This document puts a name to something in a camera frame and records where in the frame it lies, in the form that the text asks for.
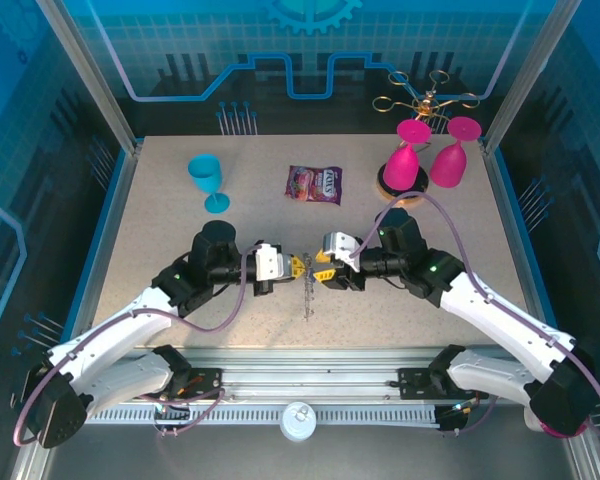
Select aluminium frame post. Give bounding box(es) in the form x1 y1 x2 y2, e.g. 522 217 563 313
479 0 584 151
34 0 145 154

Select pink plastic goblet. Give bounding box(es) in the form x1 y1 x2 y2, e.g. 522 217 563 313
382 118 432 191
428 116 483 189

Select gold wire glass rack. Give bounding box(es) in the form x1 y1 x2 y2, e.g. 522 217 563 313
371 69 481 209

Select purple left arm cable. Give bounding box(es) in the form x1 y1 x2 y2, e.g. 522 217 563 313
12 242 261 449

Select aluminium side rail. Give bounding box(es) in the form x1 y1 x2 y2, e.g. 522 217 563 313
482 139 556 361
62 142 144 364

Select aluminium mounting rail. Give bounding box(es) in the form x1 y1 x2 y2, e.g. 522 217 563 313
44 347 581 406

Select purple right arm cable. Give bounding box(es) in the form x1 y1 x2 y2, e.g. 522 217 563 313
349 192 600 436

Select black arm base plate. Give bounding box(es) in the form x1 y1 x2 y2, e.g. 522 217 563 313
397 367 461 401
172 367 225 401

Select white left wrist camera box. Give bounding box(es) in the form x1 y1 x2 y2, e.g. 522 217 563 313
253 242 294 282

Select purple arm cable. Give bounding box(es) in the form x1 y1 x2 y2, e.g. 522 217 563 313
12 242 261 449
349 192 600 436

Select black wiring connector box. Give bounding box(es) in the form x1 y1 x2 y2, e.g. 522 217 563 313
434 401 469 435
152 397 192 437

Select purple candy bag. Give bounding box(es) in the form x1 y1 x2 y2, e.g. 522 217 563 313
283 164 343 206

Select blue plastic goblet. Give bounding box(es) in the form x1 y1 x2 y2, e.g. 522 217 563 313
187 152 232 215

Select white slotted cable duct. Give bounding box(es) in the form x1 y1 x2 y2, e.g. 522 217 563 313
87 403 441 427

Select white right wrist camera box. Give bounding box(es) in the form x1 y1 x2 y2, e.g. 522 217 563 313
321 230 365 275

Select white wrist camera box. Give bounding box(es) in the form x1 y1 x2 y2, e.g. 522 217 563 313
253 242 294 282
321 230 365 275

